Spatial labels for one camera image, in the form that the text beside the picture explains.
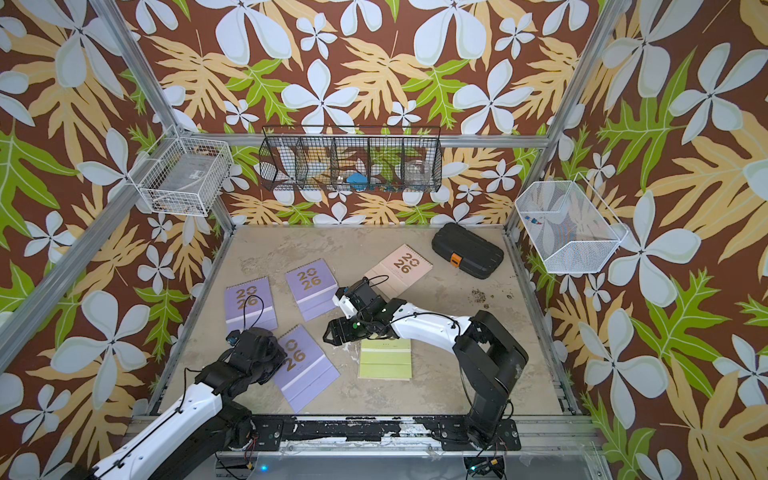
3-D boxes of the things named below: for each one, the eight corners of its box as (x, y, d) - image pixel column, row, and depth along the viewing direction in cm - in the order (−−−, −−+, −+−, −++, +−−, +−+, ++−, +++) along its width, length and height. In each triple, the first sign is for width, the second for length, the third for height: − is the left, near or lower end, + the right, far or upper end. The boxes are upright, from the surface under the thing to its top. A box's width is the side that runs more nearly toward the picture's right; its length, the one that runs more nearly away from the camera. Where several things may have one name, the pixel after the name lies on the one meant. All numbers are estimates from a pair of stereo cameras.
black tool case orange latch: (426, 247, 115) (428, 238, 111) (448, 227, 122) (451, 218, 117) (483, 284, 104) (487, 276, 100) (503, 260, 111) (508, 251, 107)
